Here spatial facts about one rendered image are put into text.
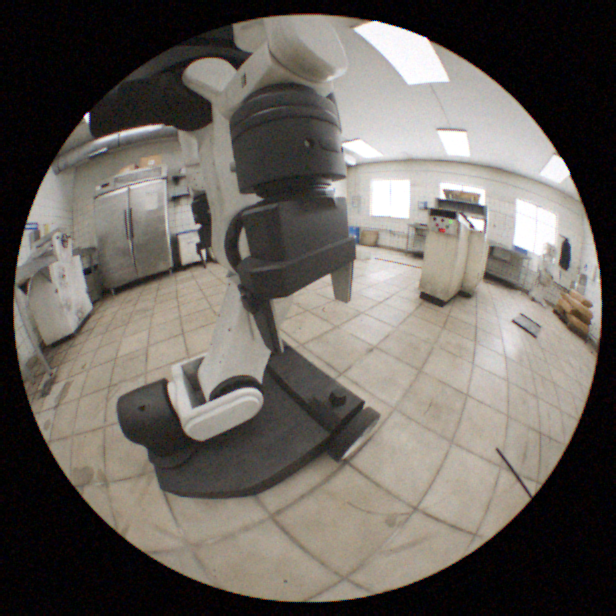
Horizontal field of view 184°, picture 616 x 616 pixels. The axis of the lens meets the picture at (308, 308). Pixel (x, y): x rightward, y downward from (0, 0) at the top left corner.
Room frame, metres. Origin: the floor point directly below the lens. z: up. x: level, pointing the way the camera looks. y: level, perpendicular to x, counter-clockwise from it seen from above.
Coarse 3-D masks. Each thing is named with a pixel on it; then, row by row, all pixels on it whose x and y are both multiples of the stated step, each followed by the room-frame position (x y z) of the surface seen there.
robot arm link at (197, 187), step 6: (198, 174) 0.45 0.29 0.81; (192, 180) 0.44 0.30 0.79; (198, 180) 0.45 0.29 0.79; (192, 186) 0.45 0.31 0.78; (198, 186) 0.45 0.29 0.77; (204, 186) 0.46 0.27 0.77; (192, 192) 0.46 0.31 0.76; (198, 192) 0.47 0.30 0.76; (204, 192) 0.48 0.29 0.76; (198, 198) 0.48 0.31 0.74; (204, 198) 0.47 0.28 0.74; (192, 204) 0.47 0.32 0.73; (198, 204) 0.47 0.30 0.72; (204, 204) 0.48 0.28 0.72; (192, 210) 0.48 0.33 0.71
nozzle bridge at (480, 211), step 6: (438, 198) 2.02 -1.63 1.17; (444, 198) 1.95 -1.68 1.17; (438, 204) 2.05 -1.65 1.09; (444, 204) 2.02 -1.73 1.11; (450, 204) 1.94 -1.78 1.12; (456, 204) 1.87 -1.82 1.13; (462, 204) 1.80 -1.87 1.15; (474, 204) 1.61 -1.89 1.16; (480, 204) 1.54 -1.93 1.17; (456, 210) 1.83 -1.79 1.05; (474, 210) 1.66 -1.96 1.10; (480, 210) 1.59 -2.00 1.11; (486, 210) 1.47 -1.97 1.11; (468, 216) 1.79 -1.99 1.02; (474, 216) 1.64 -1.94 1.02; (480, 216) 1.56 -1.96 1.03; (486, 216) 1.47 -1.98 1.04; (486, 222) 1.53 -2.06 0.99; (486, 228) 1.52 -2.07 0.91; (486, 234) 1.54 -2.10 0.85
